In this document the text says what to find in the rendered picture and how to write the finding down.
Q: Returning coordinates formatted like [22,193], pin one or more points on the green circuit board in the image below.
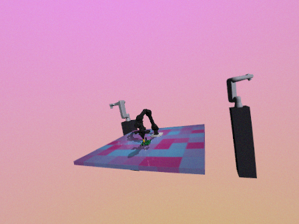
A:
[145,142]

